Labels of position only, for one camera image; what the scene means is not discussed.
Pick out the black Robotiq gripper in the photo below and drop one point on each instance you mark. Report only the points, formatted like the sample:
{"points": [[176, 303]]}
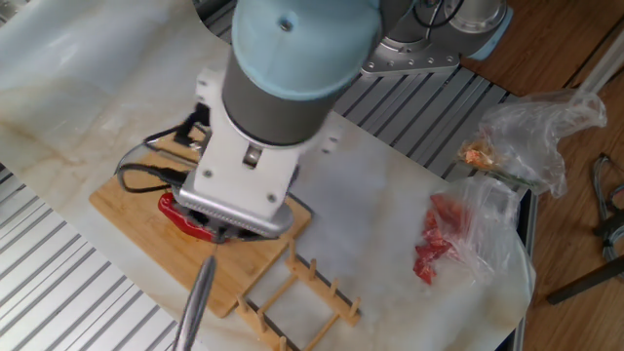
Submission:
{"points": [[224, 234]]}

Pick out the steel kitchen knife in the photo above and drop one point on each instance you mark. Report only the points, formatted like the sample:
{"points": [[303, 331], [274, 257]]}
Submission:
{"points": [[197, 297]]}

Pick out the silver UR5 robot arm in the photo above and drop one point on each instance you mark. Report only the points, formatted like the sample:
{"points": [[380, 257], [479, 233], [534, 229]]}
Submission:
{"points": [[292, 58]]}

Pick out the red chili pepper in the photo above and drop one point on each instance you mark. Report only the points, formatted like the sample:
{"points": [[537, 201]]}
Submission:
{"points": [[180, 219]]}

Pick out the clear bag with chili pieces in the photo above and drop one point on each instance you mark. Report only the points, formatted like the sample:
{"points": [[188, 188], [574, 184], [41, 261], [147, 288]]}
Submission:
{"points": [[478, 229]]}

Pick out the bamboo cutting board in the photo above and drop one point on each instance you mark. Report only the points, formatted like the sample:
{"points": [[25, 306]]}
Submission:
{"points": [[146, 229]]}

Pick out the wooden peg rack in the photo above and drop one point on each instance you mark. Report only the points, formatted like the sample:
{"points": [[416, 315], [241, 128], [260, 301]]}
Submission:
{"points": [[322, 292]]}

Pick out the clear glass bowl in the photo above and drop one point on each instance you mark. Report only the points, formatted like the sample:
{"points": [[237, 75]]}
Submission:
{"points": [[128, 158]]}

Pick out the marble pattern table mat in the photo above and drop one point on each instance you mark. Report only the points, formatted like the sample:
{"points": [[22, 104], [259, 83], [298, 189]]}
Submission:
{"points": [[380, 170]]}

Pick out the clear bag with orange scraps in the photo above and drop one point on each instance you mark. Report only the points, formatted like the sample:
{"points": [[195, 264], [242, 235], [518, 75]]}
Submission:
{"points": [[531, 136]]}

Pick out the dark metal bar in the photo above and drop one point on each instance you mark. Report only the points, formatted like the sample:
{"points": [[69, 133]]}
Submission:
{"points": [[585, 282]]}

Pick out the aluminium profile beam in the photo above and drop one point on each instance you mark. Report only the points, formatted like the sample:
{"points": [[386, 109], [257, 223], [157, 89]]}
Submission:
{"points": [[602, 68]]}

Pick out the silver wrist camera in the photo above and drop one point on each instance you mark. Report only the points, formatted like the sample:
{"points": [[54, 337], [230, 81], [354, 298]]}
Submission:
{"points": [[234, 217]]}

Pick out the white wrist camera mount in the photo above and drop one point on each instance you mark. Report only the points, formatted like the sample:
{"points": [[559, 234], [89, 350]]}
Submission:
{"points": [[244, 180]]}

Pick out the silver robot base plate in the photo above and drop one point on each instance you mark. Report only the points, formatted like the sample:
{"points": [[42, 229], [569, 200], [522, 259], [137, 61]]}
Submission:
{"points": [[414, 61]]}

